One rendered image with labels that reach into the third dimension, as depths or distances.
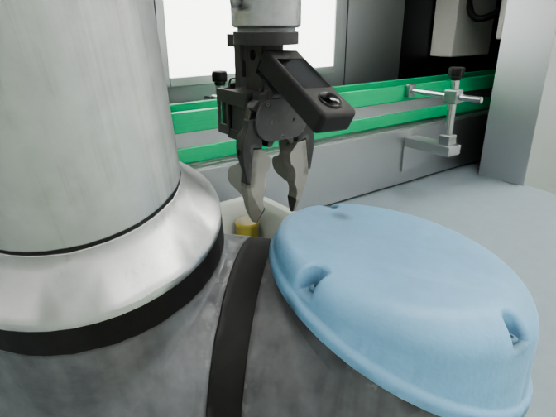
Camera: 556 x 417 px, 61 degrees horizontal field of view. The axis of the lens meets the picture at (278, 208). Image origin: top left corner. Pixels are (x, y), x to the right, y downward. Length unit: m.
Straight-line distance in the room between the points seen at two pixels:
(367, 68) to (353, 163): 0.36
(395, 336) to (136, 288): 0.09
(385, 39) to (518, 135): 0.40
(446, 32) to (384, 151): 0.49
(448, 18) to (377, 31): 0.22
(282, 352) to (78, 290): 0.08
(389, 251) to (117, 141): 0.12
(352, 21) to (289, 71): 0.71
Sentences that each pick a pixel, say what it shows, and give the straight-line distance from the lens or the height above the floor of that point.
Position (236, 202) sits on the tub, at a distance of 0.71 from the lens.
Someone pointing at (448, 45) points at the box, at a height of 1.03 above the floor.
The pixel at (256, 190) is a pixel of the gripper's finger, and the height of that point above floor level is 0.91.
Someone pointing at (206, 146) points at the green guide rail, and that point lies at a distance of 0.76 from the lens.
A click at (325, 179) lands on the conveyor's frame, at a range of 0.91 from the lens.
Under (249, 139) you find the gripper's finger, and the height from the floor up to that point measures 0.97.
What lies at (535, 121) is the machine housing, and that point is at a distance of 1.15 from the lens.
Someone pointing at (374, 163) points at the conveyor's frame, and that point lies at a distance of 1.00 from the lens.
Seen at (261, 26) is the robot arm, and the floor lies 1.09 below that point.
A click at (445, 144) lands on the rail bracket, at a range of 1.00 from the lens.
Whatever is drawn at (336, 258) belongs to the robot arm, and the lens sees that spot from 0.19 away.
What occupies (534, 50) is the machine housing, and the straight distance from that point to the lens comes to 1.15.
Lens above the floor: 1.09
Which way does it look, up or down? 22 degrees down
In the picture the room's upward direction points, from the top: straight up
